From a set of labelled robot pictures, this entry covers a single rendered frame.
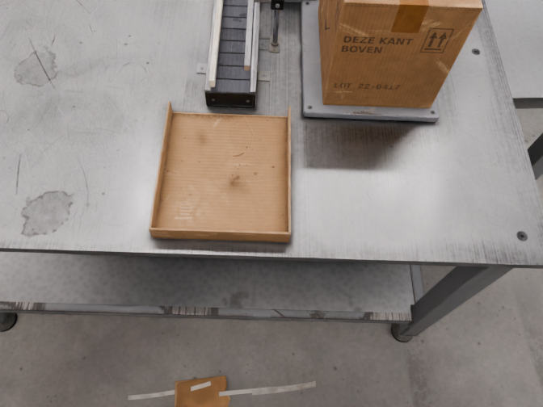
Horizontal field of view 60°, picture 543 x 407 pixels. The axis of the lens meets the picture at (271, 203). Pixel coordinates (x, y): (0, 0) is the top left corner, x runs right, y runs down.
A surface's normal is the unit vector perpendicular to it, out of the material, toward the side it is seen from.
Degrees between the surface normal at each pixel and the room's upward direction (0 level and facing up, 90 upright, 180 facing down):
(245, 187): 0
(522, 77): 0
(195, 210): 0
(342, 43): 90
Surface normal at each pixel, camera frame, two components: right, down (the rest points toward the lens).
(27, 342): 0.04, -0.47
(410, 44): -0.01, 0.88
